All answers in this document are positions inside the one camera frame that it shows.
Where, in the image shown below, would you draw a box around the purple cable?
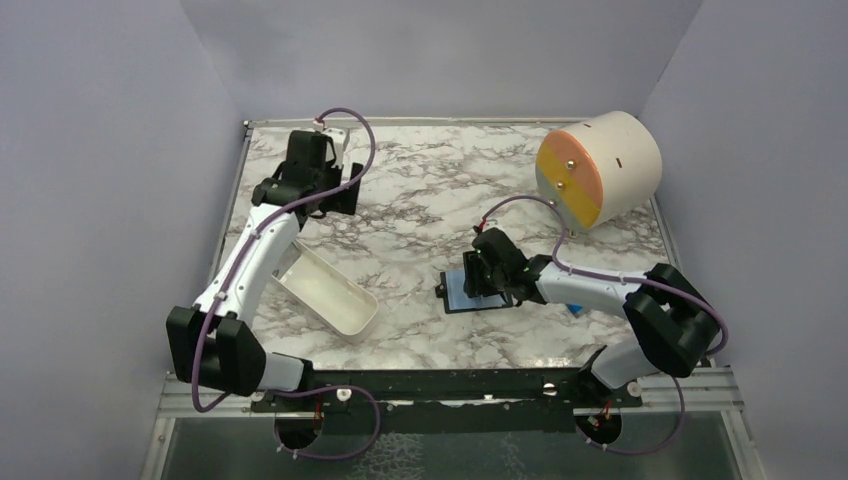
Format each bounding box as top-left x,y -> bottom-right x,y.
473,194 -> 730,457
190,107 -> 382,463

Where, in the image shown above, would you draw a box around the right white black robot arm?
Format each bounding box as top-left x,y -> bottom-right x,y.
463,228 -> 726,407

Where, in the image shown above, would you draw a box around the white plastic tray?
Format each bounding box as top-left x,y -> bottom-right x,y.
272,240 -> 380,343

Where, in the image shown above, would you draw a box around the aluminium table frame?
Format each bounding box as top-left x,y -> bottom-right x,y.
160,117 -> 764,479

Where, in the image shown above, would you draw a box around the black card holder blue sleeves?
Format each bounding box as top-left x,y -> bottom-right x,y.
434,269 -> 514,314

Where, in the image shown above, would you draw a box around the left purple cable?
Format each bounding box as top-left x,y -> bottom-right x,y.
190,107 -> 382,463

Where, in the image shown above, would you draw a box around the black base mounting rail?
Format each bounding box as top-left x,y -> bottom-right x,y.
250,367 -> 642,435

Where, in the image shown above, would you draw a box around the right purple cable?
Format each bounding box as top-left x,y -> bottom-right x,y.
473,194 -> 730,457

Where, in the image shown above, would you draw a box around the cream cylinder drum colored face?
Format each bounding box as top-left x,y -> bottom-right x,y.
535,111 -> 663,232

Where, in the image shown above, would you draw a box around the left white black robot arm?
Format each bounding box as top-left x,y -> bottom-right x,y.
166,128 -> 359,411

